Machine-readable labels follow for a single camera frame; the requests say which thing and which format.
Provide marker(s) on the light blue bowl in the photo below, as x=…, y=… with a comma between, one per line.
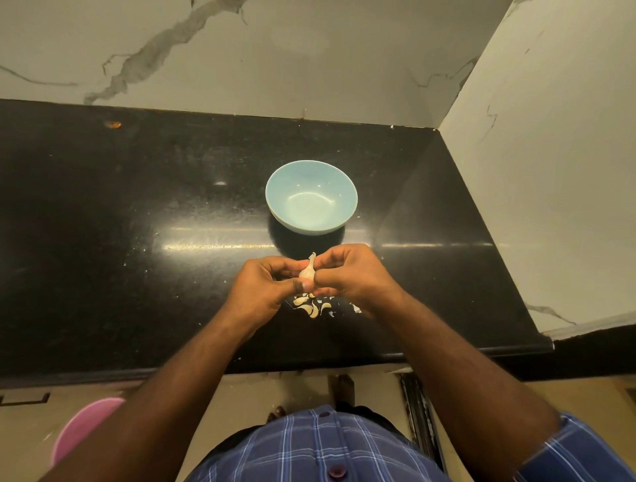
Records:
x=311, y=196

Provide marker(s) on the white garlic bulb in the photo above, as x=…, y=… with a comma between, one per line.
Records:
x=308, y=270

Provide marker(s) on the blue plaid shirt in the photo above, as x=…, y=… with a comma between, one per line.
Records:
x=323, y=452

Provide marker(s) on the person's left foot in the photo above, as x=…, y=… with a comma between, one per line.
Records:
x=278, y=411

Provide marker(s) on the person's right forearm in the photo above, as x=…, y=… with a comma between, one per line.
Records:
x=467, y=387

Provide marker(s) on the person's left hand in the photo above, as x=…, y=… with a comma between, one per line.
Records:
x=260, y=293

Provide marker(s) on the pile of garlic skins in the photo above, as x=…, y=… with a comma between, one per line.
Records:
x=316, y=307

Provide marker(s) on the person's left forearm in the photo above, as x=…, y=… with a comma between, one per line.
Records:
x=149, y=407

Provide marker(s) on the pink plastic bucket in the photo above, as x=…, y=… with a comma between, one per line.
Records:
x=84, y=427

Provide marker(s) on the black cabinet trim strip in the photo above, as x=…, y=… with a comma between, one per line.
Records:
x=417, y=412

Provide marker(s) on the person's right hand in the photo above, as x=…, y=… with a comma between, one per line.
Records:
x=358, y=276

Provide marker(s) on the small orange scrap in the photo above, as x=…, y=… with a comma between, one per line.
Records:
x=113, y=124

